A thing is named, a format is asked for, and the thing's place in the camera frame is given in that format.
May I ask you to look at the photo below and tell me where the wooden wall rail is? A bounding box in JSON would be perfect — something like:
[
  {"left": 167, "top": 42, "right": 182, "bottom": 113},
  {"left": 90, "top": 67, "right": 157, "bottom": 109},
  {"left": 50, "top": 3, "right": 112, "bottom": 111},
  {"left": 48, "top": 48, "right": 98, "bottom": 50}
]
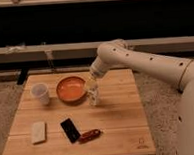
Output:
[{"left": 0, "top": 36, "right": 194, "bottom": 64}]

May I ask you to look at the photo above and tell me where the red brown pocket knife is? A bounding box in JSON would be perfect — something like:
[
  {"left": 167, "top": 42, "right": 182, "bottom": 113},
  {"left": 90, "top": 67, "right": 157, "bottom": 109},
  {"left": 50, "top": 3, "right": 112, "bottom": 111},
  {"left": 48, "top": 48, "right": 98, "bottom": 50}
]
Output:
[{"left": 79, "top": 129, "right": 101, "bottom": 143}]

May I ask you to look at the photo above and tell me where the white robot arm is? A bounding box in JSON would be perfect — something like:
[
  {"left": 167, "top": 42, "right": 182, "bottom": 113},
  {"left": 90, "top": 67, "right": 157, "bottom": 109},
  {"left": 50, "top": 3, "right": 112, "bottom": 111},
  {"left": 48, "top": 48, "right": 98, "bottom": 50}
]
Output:
[{"left": 90, "top": 39, "right": 194, "bottom": 155}]

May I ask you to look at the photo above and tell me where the wooden table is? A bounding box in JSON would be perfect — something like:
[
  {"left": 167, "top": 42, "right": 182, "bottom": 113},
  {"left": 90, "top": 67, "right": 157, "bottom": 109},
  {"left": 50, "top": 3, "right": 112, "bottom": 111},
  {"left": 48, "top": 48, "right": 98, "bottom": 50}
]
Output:
[{"left": 3, "top": 69, "right": 156, "bottom": 155}]

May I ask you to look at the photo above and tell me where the orange ceramic bowl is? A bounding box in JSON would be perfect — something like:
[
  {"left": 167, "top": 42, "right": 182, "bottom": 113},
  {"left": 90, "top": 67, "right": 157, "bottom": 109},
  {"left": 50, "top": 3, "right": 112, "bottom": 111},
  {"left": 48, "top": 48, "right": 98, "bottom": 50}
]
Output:
[{"left": 56, "top": 76, "right": 86, "bottom": 102}]

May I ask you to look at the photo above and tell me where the black smartphone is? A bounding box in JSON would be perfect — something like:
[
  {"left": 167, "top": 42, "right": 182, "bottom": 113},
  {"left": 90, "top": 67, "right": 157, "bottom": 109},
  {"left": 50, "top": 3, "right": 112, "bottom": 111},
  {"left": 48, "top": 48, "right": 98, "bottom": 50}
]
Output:
[{"left": 61, "top": 118, "right": 81, "bottom": 143}]

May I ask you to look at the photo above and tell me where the white plastic cup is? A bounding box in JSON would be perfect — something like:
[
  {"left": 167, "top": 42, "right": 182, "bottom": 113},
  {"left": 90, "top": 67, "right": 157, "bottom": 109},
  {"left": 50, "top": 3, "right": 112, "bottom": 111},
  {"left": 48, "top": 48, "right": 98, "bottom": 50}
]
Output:
[{"left": 30, "top": 83, "right": 50, "bottom": 106}]

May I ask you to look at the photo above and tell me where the white sponge block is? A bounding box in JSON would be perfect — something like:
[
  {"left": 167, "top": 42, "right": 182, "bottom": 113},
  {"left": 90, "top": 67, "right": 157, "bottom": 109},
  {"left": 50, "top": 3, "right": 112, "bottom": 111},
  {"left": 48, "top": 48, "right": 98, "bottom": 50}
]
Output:
[{"left": 31, "top": 121, "right": 47, "bottom": 145}]

